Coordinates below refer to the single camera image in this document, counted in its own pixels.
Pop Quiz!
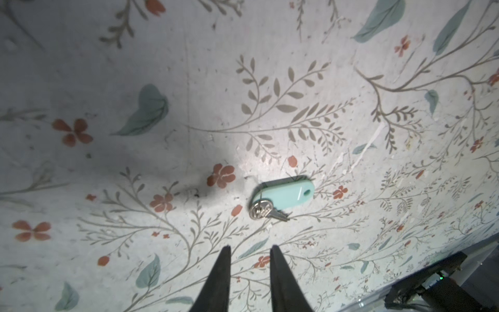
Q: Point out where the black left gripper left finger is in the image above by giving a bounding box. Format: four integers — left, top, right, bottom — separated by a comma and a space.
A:
189, 246, 231, 312

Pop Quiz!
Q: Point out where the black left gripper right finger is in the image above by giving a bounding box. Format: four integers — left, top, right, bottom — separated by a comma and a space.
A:
270, 245, 313, 312

